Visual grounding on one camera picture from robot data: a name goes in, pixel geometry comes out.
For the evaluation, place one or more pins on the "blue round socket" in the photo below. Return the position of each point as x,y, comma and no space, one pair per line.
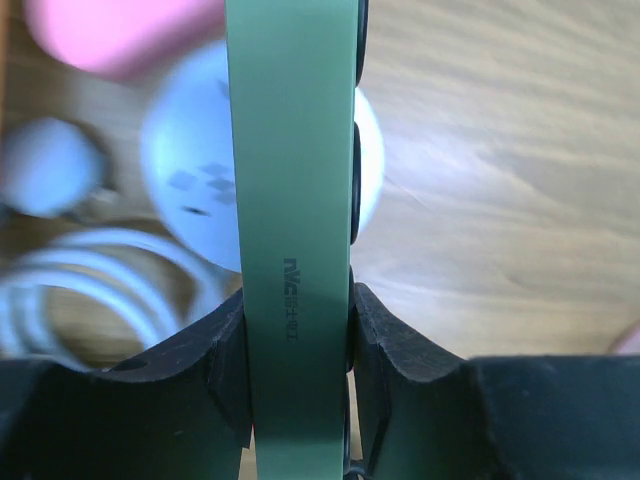
195,160

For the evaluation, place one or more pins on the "green power strip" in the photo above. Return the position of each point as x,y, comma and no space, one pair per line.
297,323

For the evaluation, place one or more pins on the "pink triangular power strip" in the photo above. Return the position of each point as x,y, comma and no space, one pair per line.
116,39

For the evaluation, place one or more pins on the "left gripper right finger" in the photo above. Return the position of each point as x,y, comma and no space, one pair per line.
425,413

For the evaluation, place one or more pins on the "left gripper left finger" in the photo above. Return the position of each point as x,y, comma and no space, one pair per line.
180,410

